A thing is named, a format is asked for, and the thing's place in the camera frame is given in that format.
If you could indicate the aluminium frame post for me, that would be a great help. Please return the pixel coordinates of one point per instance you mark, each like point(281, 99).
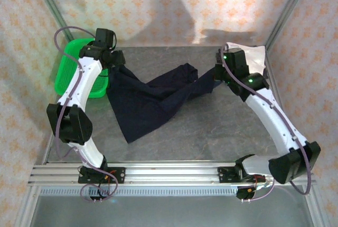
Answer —
point(51, 6)
point(289, 10)

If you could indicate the white folded t-shirt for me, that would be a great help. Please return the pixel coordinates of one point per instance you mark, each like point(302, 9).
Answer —
point(254, 58)

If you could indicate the green plastic basket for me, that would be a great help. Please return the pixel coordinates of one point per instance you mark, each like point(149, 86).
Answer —
point(66, 74)

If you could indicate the aluminium mounting rail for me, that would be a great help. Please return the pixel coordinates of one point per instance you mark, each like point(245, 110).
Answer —
point(171, 174)

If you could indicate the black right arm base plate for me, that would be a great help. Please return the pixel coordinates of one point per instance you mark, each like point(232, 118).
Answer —
point(224, 175)

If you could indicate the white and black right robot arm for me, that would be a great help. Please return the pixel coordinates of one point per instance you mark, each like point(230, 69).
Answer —
point(266, 116)

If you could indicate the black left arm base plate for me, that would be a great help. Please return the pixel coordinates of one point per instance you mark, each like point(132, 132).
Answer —
point(118, 175)

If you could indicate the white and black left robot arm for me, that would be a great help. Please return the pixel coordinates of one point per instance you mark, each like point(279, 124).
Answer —
point(87, 79)

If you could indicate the navy blue t-shirt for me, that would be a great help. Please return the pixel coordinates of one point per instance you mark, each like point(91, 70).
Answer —
point(142, 105)

